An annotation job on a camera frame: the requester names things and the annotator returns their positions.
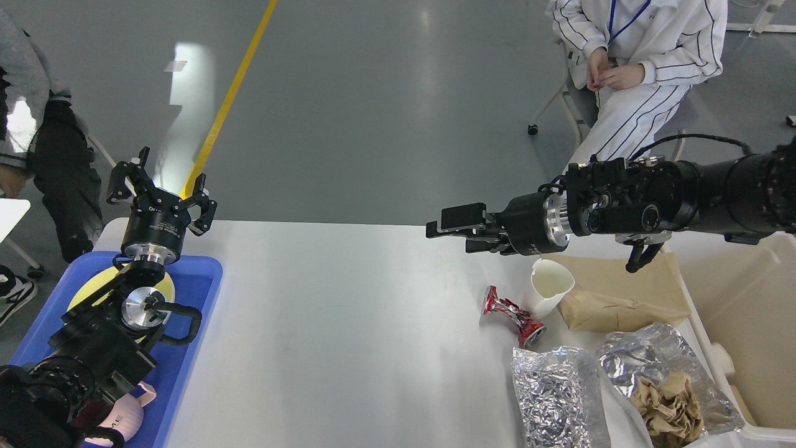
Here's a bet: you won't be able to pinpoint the pink HOME mug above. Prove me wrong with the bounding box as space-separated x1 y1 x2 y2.
81 381 157 442

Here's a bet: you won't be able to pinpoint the silver foil bag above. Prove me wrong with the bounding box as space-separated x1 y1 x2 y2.
597 322 744 439
511 346 611 447

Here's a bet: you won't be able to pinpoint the crumpled silver foil bag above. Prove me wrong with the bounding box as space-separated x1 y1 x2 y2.
511 346 611 447

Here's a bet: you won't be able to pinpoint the crumpled brown paper ball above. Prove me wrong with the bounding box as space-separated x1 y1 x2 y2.
629 371 705 447

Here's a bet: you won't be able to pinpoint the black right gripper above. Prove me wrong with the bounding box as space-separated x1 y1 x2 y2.
425 191 572 256

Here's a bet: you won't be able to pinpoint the yellow plastic plate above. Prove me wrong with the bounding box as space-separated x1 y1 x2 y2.
62 260 177 350

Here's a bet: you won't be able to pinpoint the white paper cup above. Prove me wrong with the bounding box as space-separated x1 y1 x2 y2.
521 259 575 320

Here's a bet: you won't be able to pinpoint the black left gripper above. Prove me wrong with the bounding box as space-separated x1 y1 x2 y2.
106 147 217 266

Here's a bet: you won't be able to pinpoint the crushed red soda can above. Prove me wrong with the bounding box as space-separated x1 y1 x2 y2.
481 284 546 350

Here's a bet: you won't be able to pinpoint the white plastic bin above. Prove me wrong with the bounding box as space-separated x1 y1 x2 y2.
666 232 795 447

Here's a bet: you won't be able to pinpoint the grey rolling chair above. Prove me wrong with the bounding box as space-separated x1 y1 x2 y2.
527 67 700 146

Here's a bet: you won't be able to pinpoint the brown paper bag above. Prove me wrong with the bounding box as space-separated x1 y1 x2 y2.
546 253 691 332

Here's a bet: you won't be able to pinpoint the standing person in dark clothes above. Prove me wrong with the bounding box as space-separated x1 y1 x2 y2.
0 9 103 324

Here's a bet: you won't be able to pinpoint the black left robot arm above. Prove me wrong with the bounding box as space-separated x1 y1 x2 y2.
1 147 217 447

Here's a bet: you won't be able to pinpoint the white side table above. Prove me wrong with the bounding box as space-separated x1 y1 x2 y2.
1 191 44 281

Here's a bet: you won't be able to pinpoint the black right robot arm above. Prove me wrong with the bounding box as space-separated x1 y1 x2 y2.
425 139 795 273

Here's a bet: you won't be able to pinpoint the seated person in white tracksuit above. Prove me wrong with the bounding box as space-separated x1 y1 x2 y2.
545 1 728 164

